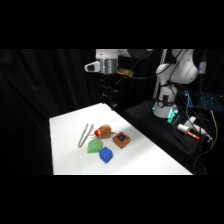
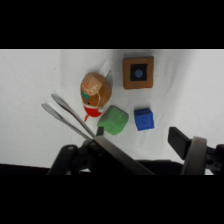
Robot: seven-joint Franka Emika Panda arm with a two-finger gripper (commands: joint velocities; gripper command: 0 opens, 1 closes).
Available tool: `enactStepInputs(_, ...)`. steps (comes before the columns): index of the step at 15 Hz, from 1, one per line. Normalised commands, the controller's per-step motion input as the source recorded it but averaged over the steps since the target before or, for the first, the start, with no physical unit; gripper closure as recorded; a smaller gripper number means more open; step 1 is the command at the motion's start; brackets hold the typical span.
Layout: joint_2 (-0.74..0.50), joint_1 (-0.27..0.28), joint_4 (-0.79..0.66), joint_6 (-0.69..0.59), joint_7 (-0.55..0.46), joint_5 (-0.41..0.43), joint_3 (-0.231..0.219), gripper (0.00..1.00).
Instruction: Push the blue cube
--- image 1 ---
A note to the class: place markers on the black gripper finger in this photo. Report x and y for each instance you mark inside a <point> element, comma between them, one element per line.
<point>114,103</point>
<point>103,100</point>

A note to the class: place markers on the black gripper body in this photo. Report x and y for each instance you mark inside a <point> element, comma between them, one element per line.
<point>106,83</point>

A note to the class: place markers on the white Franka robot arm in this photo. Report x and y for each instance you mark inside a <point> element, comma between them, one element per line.
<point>171,71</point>

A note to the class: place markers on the blue cube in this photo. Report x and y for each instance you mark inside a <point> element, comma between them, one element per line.
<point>106,155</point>

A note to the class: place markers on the yellowish tag on wrist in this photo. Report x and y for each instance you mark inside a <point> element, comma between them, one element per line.
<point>125,72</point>

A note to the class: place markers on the brown toy with red tip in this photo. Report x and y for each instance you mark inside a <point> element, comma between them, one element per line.
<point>104,131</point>

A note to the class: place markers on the brown box with blue square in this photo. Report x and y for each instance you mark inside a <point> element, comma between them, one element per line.
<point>121,140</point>

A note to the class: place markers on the metal tongs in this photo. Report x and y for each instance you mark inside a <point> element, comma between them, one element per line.
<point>84,135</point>

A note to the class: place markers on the green wedge block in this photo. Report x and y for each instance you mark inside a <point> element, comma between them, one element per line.
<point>95,146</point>

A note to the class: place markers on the black robot stand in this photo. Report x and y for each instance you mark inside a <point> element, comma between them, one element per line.
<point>156,128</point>

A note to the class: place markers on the small green light box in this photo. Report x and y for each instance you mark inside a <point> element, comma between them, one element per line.
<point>173,115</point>

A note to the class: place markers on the black curtain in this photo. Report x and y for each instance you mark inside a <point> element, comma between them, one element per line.
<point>43,93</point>

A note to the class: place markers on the white cylinder with red tip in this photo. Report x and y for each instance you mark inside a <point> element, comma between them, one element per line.
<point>186,129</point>

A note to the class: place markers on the keyboard with blue lights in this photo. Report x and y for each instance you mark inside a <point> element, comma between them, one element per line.
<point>210,101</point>

